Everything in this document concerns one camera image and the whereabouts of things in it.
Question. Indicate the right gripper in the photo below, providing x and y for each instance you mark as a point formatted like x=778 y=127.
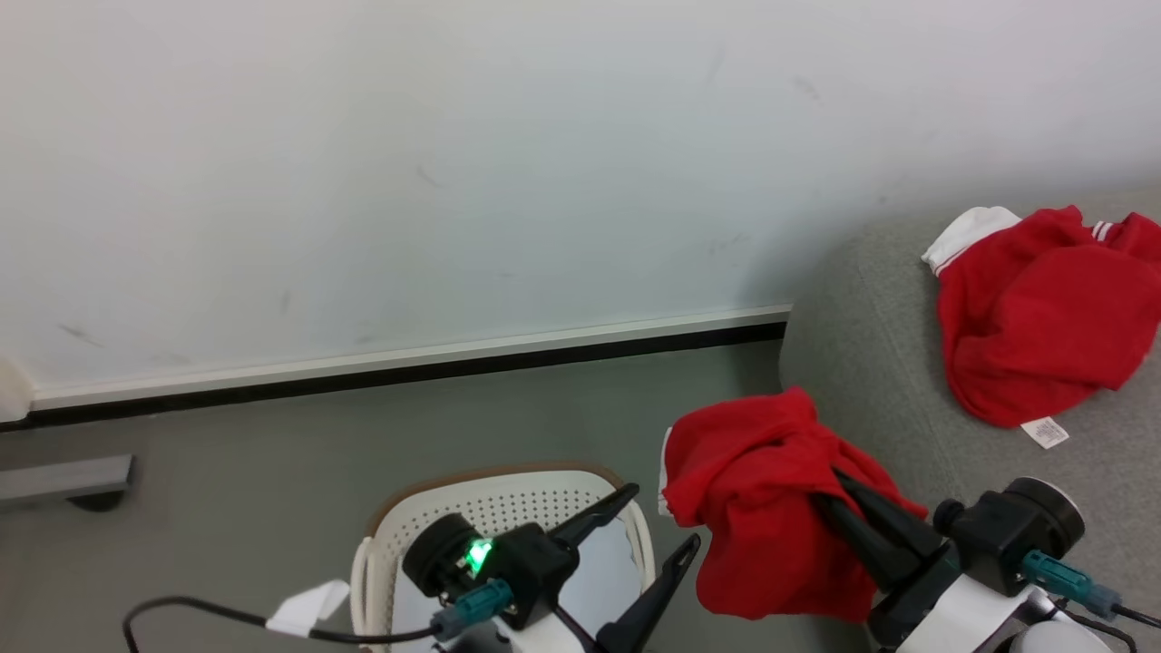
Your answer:
x=943 y=617

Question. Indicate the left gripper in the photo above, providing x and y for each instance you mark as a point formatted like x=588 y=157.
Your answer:
x=544 y=638

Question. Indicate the plain red garment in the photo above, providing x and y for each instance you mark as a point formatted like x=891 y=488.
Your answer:
x=753 y=490

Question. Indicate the red garment with white cuffs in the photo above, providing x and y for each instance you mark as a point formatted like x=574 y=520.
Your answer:
x=1043 y=317

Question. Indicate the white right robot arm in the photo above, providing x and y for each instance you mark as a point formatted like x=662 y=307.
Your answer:
x=1061 y=637

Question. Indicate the white perforated laundry basket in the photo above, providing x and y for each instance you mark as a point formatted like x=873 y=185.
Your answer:
x=508 y=499

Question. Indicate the grey fabric sofa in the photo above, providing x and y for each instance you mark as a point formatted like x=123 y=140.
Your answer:
x=871 y=345

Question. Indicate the black and white baseboard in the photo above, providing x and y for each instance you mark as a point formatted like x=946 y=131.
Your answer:
x=408 y=363

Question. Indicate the white tape tag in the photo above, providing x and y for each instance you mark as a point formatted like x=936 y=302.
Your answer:
x=308 y=608

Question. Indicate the grey furniture foot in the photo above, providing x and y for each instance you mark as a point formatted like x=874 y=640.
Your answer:
x=63 y=479

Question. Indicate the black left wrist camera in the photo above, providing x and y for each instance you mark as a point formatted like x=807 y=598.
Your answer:
x=508 y=558

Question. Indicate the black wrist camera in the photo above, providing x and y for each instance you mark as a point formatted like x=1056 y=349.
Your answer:
x=508 y=558
x=1016 y=531

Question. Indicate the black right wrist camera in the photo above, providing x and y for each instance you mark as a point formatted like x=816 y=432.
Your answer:
x=1016 y=531

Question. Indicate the teal left camera connector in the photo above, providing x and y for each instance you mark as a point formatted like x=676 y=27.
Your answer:
x=473 y=608

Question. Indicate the teal camera connector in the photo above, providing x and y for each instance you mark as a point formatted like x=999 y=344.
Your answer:
x=1070 y=582
x=473 y=608

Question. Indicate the teal right camera connector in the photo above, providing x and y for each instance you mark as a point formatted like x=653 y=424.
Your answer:
x=1070 y=582

